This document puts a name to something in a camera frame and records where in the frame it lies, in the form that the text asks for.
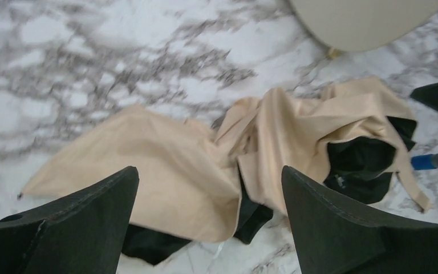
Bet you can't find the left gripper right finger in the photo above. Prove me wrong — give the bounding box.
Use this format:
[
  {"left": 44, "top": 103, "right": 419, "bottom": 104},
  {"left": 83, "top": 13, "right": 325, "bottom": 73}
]
[{"left": 281, "top": 166, "right": 438, "bottom": 274}]

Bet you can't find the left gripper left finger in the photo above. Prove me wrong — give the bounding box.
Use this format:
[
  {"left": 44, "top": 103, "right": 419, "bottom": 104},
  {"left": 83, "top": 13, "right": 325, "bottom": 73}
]
[{"left": 0, "top": 166, "right": 139, "bottom": 273}]

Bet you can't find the beige folding umbrella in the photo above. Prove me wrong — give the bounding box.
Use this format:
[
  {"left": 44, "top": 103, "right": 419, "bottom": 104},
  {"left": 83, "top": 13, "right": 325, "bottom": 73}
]
[{"left": 17, "top": 76, "right": 433, "bottom": 266}]

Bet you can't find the cream cylindrical umbrella stand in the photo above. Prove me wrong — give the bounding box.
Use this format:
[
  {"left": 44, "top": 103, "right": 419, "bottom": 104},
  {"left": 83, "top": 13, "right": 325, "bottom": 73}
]
[{"left": 287, "top": 0, "right": 438, "bottom": 58}]

